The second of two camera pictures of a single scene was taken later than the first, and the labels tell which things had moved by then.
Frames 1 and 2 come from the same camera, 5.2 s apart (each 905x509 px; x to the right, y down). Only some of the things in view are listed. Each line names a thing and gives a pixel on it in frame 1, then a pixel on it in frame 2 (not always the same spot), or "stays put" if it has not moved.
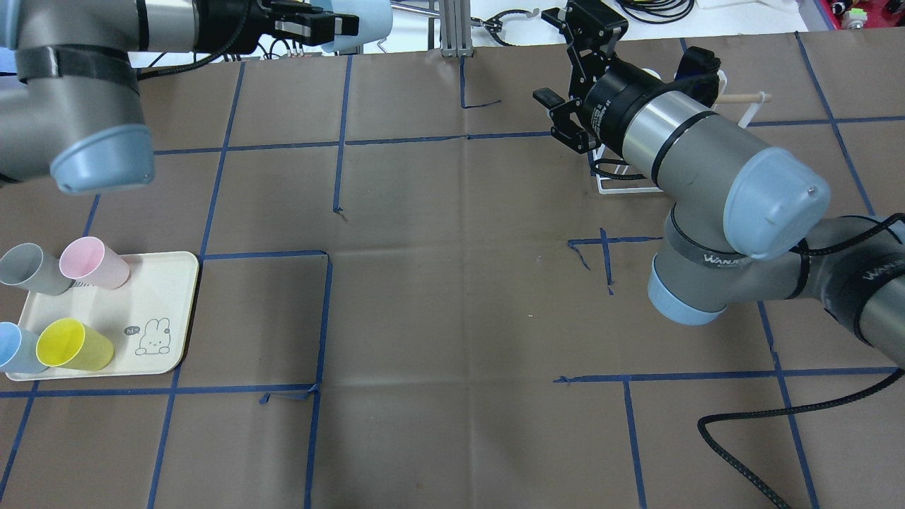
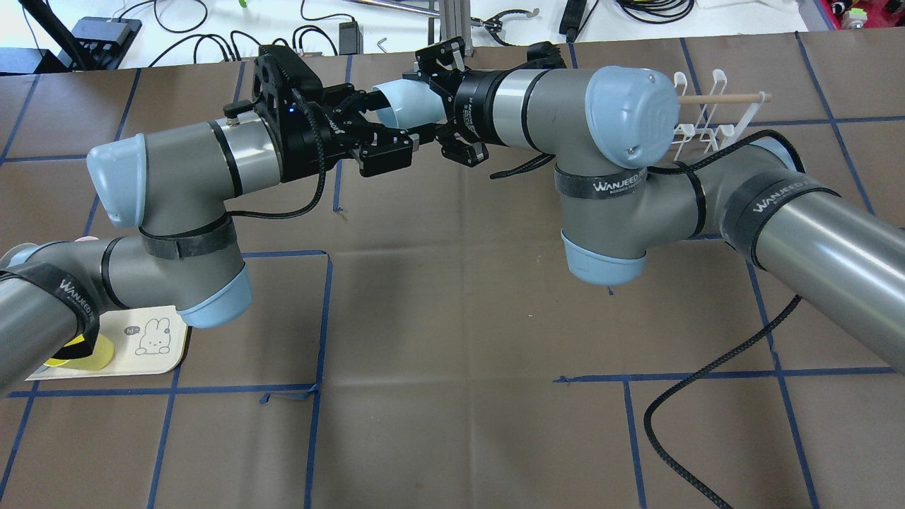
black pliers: (494, 23) stays put
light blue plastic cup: (375, 20) → (413, 103)
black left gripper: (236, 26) → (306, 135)
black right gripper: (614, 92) → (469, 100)
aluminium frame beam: (455, 28) stays put
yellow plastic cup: (69, 343) stays put
